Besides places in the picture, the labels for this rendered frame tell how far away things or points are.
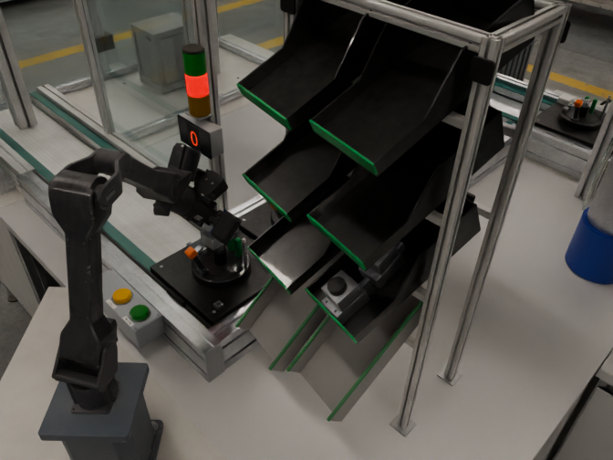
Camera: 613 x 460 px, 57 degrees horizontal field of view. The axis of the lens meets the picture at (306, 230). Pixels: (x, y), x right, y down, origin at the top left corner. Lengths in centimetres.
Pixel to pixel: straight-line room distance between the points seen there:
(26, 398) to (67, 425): 33
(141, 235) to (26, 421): 53
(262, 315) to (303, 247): 22
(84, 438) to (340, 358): 45
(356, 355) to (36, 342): 76
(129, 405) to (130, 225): 69
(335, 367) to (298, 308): 14
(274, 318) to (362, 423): 28
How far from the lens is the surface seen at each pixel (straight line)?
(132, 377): 106
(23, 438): 131
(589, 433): 162
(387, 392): 127
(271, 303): 116
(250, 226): 146
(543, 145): 206
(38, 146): 205
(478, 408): 129
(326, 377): 108
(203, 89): 132
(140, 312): 128
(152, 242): 153
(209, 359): 122
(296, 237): 103
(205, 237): 127
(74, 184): 85
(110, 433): 101
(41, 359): 142
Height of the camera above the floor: 189
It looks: 40 degrees down
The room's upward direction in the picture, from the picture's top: 1 degrees clockwise
